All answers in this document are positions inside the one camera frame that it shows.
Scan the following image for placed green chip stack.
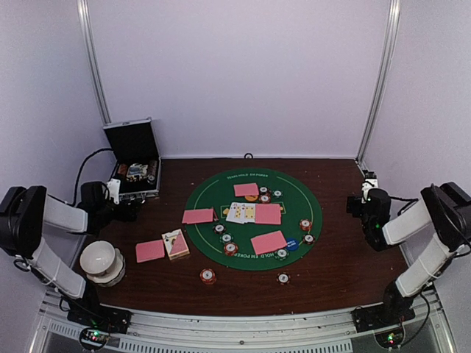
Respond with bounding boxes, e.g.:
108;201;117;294
272;190;283;199

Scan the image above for left chip row in case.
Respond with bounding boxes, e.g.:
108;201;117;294
116;163;128;177

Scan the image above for green chips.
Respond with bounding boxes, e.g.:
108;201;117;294
275;249;289;260

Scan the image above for aluminium frame post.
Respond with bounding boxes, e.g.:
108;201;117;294
77;0;111;126
355;0;401;168

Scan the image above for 20 chips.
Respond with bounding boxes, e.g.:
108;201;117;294
220;233;233;244

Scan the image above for right aluminium frame post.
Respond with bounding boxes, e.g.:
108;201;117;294
355;0;401;168

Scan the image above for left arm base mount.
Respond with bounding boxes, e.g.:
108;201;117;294
67;307;132;334

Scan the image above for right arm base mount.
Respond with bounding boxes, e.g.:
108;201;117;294
351;304;416;333

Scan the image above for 100 chips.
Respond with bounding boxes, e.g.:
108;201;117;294
213;224;226;235

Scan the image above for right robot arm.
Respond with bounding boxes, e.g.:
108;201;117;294
347;171;470;331

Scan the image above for right chip row in case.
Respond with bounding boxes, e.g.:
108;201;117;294
146;160;160;185

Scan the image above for dealt cards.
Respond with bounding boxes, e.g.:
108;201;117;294
233;182;259;197
251;231;287;255

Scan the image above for front aluminium rail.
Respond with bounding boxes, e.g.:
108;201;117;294
26;290;458;352

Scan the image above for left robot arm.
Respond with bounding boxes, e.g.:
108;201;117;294
1;182;138;327

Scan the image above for chip row in case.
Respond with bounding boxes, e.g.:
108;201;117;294
116;163;128;177
146;160;160;185

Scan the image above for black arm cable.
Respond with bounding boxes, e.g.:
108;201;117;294
73;148;113;205

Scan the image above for card pack in case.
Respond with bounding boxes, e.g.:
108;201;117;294
126;163;148;182

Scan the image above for red 5 chip stack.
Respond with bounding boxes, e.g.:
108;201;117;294
199;268;216;285

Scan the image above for blue small blind button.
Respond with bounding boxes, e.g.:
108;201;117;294
286;238;300;252

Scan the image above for card deck box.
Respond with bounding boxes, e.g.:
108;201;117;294
161;229;190;260

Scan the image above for white ceramic bowl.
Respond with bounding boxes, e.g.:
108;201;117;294
79;242;116;275

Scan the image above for orange big blind button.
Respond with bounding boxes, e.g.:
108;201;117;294
244;196;258;202

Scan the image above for face-up queen card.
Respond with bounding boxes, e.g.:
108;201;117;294
226;202;244;224

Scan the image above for red chips mat edge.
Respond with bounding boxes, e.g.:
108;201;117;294
300;219;312;232

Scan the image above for dealt red-backed card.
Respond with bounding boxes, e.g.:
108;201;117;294
182;208;214;224

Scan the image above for left aluminium frame post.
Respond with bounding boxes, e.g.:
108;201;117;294
77;0;111;126

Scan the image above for aluminium poker case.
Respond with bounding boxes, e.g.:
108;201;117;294
103;117;162;201

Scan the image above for round green poker mat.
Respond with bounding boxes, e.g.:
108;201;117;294
185;168;323;271

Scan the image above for red-backed playing card deck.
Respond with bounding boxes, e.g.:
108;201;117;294
135;240;166;263

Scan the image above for stacked white bowls below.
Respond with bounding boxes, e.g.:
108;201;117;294
86;248;126;288

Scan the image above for red chips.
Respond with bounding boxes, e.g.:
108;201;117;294
258;194;271;204
224;242;238;256

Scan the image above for orange black 100 chip stack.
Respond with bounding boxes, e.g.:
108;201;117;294
302;234;316;245

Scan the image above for face-down community cards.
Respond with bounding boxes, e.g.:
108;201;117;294
255;204;282;225

